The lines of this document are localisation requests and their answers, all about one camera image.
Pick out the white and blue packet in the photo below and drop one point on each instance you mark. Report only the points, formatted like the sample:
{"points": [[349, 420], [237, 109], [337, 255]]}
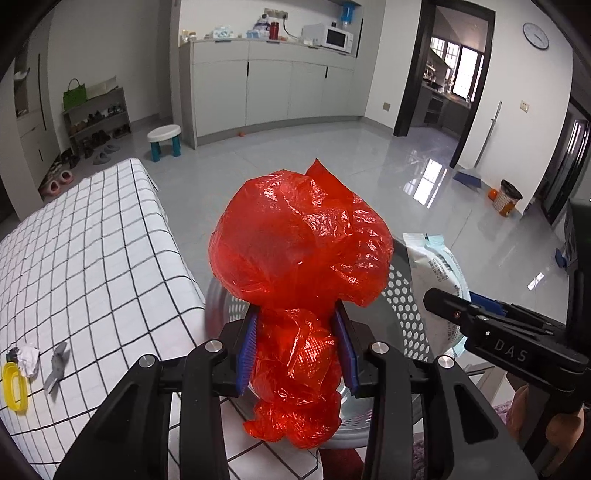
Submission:
{"points": [[438, 267]]}

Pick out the grey cabinet counter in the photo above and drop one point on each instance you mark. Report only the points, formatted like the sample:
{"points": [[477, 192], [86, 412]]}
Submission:
{"points": [[268, 92]]}

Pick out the red bottle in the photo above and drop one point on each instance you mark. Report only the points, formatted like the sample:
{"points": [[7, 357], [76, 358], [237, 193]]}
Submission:
{"points": [[274, 31]]}

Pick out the blue dustpan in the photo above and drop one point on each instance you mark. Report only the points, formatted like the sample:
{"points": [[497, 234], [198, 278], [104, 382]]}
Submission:
{"points": [[468, 179]]}

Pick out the grey perforated basket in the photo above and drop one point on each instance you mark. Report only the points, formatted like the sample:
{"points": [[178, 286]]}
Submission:
{"points": [[408, 295]]}

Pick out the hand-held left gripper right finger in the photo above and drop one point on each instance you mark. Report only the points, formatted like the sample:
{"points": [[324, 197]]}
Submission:
{"points": [[346, 355]]}

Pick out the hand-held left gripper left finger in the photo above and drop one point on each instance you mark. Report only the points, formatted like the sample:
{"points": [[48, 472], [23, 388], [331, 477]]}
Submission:
{"points": [[244, 355]]}

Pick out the grey tall shelf unit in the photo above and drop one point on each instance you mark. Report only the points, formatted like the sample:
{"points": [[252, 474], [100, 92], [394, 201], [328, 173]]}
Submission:
{"points": [[25, 138]]}

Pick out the grey broom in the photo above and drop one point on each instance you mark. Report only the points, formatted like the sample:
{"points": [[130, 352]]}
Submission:
{"points": [[488, 134]]}

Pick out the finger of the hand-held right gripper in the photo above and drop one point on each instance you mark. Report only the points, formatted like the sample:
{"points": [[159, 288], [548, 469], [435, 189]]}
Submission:
{"points": [[445, 304], [485, 305]]}

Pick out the black door frame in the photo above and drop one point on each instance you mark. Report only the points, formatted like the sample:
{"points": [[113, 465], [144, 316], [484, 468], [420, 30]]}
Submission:
{"points": [[408, 83]]}

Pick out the grey torn wrapper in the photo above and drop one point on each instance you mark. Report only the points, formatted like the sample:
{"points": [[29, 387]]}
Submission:
{"points": [[57, 364]]}

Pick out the black checked white tablecloth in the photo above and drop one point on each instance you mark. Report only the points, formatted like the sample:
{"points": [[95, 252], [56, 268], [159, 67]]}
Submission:
{"points": [[92, 258]]}

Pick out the grey shoe rack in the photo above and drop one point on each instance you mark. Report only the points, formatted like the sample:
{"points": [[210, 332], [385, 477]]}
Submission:
{"points": [[97, 122]]}

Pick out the white microwave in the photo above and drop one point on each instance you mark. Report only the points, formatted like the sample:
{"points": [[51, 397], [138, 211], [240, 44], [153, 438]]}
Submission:
{"points": [[337, 39]]}

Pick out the red plastic bag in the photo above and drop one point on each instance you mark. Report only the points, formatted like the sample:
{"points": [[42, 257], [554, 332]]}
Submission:
{"points": [[295, 240]]}

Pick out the green handbag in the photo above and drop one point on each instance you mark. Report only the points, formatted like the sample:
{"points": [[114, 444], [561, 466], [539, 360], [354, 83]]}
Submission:
{"points": [[75, 97]]}

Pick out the white box appliance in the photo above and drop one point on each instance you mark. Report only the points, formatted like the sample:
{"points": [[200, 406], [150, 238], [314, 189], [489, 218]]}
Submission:
{"points": [[311, 34]]}

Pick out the blue water dispenser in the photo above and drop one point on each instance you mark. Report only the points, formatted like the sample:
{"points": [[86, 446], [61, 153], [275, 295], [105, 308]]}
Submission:
{"points": [[349, 14]]}

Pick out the round wall clock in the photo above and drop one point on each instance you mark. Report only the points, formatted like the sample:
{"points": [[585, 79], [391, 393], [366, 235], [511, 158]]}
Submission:
{"points": [[536, 35]]}

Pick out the white paper bag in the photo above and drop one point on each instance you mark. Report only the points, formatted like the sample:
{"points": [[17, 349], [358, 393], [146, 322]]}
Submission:
{"points": [[102, 88]]}

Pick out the small black object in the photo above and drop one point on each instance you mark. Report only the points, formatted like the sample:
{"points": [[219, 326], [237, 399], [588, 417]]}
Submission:
{"points": [[11, 356]]}

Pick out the person's right hand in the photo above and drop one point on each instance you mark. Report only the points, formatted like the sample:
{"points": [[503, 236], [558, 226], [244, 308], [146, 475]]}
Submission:
{"points": [[561, 429]]}

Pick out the pink slipper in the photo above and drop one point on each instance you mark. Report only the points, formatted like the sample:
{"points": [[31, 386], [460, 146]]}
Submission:
{"points": [[64, 177], [48, 188]]}

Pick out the crumpled white paper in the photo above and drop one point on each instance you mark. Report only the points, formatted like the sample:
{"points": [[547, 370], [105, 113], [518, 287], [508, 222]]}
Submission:
{"points": [[28, 360]]}

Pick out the white stool with teal legs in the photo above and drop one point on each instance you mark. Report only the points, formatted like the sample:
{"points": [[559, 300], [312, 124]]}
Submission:
{"points": [[164, 133]]}

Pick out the pair of grey slippers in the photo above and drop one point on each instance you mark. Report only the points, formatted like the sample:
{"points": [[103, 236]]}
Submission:
{"points": [[105, 154]]}

